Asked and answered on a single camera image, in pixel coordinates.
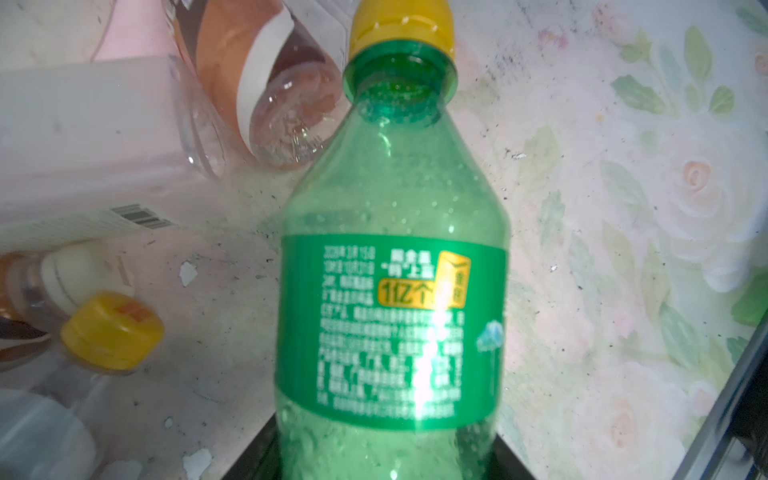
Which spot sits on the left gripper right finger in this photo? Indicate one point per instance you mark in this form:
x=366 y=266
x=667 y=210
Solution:
x=506 y=465

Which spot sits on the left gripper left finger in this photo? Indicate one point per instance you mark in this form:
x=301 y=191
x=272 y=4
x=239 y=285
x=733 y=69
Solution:
x=260 y=460

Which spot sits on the clear bottle red label yellow cap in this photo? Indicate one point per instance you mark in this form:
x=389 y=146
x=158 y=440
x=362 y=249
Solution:
x=56 y=417

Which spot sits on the green plastic bottle yellow cap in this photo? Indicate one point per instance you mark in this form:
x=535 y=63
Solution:
x=391 y=327

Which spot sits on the frosted clear square bottle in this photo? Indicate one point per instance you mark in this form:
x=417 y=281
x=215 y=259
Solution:
x=92 y=151

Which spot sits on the brown coffee bottle upright-lying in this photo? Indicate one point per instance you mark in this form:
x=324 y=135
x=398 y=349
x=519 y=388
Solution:
x=269 y=79

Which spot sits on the aluminium rail frame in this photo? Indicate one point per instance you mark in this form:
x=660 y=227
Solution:
x=732 y=443

